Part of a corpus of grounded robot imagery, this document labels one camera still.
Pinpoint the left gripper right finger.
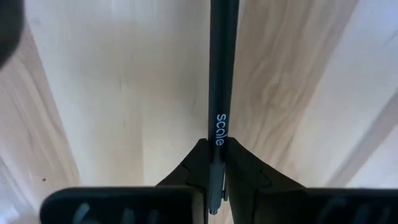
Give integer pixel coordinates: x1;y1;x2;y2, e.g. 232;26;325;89
226;138;398;224

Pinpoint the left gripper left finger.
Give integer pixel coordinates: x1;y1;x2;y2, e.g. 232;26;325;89
40;138;210;224

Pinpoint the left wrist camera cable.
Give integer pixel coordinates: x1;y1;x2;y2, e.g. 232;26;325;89
0;0;25;70

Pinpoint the black pen with scale print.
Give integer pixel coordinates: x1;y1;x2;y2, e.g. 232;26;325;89
207;0;241;215

